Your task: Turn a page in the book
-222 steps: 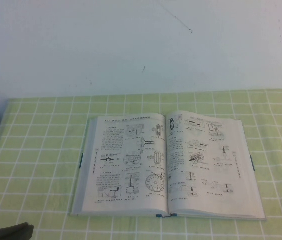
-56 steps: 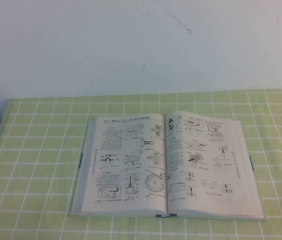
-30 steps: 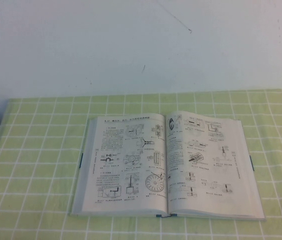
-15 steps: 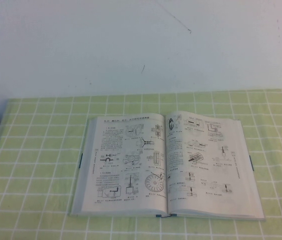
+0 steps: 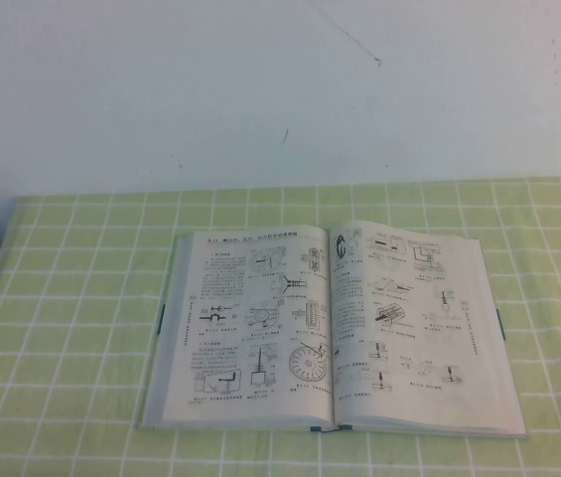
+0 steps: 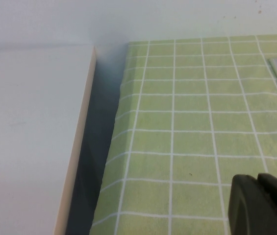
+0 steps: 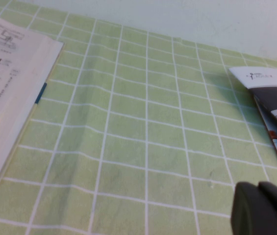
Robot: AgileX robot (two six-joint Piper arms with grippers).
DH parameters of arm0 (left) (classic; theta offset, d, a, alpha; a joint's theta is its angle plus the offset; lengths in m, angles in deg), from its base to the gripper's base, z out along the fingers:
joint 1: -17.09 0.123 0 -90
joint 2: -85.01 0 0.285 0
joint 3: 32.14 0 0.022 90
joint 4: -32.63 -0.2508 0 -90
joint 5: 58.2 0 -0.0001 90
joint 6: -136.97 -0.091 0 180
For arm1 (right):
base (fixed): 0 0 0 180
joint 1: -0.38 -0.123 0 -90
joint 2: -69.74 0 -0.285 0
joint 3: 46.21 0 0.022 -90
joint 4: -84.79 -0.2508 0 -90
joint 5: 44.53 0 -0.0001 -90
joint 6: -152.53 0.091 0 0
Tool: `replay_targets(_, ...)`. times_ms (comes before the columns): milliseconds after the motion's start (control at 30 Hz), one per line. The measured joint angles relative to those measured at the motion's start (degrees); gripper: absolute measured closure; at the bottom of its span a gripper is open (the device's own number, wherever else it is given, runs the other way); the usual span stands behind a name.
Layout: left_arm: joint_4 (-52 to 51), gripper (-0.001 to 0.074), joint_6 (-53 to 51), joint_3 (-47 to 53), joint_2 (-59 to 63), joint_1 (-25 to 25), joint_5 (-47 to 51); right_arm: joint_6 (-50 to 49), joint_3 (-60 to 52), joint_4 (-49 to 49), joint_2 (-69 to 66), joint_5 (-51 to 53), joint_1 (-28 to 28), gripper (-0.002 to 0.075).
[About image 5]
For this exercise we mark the green white checkered tablecloth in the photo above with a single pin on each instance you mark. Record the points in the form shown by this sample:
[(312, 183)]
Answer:
[(61, 298)]

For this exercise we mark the hardcover technical book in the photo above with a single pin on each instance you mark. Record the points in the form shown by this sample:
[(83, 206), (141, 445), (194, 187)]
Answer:
[(384, 348)]

